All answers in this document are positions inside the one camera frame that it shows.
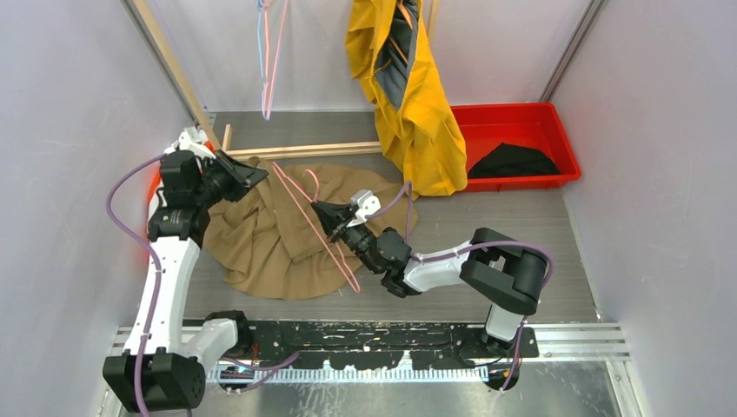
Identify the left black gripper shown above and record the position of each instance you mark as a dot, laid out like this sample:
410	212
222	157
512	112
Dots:
248	175

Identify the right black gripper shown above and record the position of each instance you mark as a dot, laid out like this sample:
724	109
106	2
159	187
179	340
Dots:
331	214

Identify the tan brown garment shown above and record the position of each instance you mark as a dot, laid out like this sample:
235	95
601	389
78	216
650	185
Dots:
270	251

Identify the yellow pleated skirt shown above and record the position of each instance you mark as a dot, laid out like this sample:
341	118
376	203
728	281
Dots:
414	123

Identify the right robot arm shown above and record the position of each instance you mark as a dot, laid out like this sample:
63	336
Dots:
508	273

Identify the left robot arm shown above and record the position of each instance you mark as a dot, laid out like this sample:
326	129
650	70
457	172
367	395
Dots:
157	370

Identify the wooden clothes rack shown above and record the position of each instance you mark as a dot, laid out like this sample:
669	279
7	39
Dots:
153	32

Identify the orange cloth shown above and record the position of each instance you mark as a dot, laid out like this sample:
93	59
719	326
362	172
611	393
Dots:
155	183

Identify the black garment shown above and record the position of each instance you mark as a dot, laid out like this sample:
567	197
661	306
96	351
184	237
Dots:
509	160

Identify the red plastic bin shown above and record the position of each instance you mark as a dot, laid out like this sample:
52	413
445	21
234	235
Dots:
530	125

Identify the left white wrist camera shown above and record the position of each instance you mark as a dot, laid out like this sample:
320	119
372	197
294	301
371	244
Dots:
192	139

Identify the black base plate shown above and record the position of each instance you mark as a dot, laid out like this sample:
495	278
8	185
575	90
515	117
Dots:
366	345

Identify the blue wire hanger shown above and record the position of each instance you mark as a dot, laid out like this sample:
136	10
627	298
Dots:
263	49

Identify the aluminium rail frame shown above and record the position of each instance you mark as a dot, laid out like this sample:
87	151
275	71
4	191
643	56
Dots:
394	368

